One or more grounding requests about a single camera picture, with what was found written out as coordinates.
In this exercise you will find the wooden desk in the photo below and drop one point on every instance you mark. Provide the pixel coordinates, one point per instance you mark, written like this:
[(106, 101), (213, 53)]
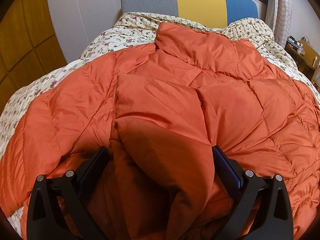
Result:
[(306, 58)]

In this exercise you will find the right floral curtain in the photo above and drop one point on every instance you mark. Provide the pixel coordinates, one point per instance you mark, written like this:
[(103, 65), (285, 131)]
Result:
[(283, 12)]

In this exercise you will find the grey yellow blue headboard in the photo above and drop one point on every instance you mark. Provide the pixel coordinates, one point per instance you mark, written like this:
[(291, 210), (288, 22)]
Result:
[(210, 13)]

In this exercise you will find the floral bed quilt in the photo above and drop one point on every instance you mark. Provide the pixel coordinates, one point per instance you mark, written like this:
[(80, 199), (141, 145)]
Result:
[(138, 28)]

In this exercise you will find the wooden wardrobe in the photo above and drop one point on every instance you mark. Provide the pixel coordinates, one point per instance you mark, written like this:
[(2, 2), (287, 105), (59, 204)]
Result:
[(29, 46)]

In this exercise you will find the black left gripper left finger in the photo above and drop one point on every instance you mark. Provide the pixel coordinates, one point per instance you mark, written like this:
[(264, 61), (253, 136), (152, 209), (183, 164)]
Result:
[(45, 219)]

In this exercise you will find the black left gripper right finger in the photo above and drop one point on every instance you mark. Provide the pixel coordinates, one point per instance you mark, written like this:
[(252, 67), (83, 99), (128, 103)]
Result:
[(262, 208)]

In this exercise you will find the orange quilted down jacket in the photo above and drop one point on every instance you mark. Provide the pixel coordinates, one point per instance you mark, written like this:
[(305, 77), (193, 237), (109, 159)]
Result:
[(159, 108)]

